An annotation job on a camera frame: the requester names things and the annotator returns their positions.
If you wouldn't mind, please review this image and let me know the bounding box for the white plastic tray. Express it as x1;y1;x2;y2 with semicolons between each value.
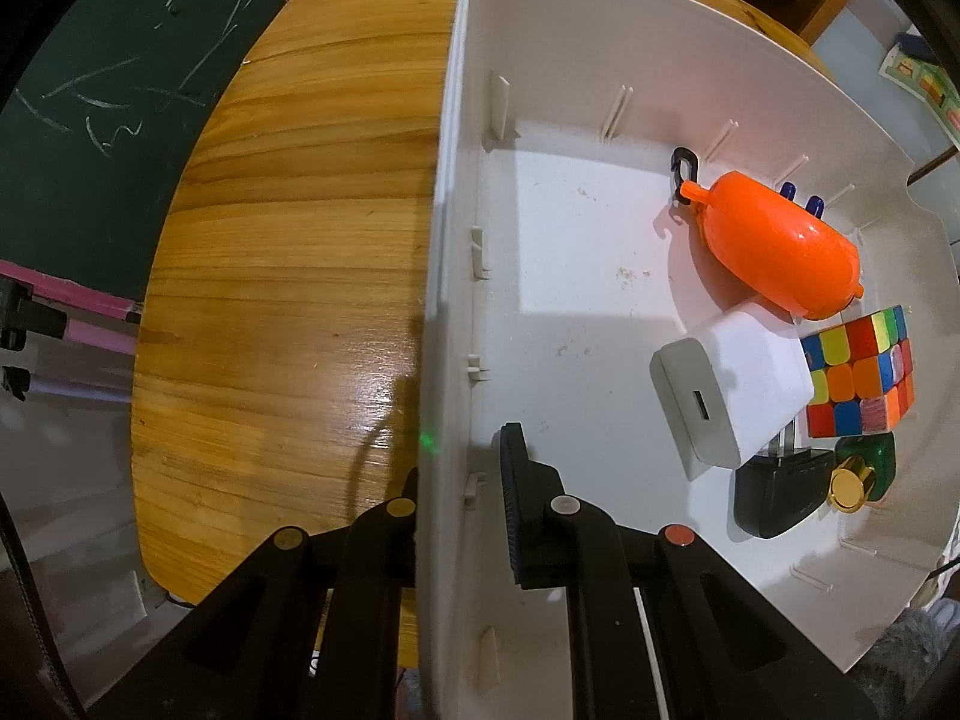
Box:
416;0;960;720

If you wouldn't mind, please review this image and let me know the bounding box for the white charger cube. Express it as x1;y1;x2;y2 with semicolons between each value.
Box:
649;298;816;482

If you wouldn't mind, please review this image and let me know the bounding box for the orange round toy blue face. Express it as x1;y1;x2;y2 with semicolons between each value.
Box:
670;146;865;318

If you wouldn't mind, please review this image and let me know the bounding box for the green bottle gold cap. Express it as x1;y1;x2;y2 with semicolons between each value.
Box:
829;431;898;512

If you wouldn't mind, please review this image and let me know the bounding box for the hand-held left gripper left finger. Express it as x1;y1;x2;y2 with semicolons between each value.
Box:
90;469;421;720

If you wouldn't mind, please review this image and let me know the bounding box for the wall poster with green border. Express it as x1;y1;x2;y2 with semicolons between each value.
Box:
877;37;960;147

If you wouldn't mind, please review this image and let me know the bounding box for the black easel clamp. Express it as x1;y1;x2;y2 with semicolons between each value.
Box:
0;276;68;353

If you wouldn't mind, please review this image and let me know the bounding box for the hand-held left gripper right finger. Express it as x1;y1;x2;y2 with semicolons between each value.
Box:
499;422;878;720

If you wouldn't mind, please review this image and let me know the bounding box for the green chalkboard pink frame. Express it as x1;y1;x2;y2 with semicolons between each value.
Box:
0;0;295;402

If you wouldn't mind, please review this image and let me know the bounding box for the multicoloured puzzle cube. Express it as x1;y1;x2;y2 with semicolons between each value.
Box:
799;304;917;440

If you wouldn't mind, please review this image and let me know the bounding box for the black power adapter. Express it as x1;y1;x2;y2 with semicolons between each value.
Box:
733;446;837;539

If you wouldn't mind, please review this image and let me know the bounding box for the pale blue floral wardrobe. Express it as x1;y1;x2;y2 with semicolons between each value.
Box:
810;0;960;188

